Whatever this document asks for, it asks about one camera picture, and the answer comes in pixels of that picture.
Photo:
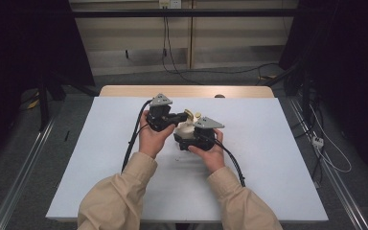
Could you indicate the black curtain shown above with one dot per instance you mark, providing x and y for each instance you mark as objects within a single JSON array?
[
  {"x": 22, "y": 41},
  {"x": 341, "y": 48}
]

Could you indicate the metal floor rail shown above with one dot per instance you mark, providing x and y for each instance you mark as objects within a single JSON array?
[
  {"x": 22, "y": 172},
  {"x": 335, "y": 179}
]

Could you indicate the person's left hand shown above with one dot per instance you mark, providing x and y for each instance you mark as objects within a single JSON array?
[{"x": 151, "y": 140}]

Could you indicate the black metal stand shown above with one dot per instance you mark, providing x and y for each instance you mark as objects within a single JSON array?
[
  {"x": 303, "y": 83},
  {"x": 44, "y": 102}
]

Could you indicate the pale yellow jar spoon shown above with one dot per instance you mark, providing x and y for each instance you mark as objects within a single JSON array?
[{"x": 189, "y": 115}]

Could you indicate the white wall socket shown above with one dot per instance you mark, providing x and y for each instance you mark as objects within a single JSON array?
[{"x": 170, "y": 3}]

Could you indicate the white power strip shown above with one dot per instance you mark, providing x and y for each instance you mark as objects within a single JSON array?
[{"x": 318, "y": 141}]

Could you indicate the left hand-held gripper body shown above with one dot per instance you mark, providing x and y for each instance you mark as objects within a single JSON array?
[{"x": 159, "y": 119}]

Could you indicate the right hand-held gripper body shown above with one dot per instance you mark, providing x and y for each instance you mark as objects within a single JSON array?
[{"x": 204, "y": 137}]

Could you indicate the small debris bits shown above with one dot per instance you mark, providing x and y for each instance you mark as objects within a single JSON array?
[{"x": 178, "y": 158}]

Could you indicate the black horizontal bar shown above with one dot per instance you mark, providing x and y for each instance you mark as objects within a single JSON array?
[{"x": 188, "y": 13}]

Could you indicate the person's right hand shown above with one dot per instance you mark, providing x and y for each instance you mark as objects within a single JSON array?
[{"x": 212, "y": 158}]

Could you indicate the wooden wall strip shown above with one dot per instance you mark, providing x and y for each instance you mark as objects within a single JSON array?
[{"x": 190, "y": 38}]

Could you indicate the white topped wooden table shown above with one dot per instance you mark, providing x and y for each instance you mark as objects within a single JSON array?
[{"x": 262, "y": 159}]

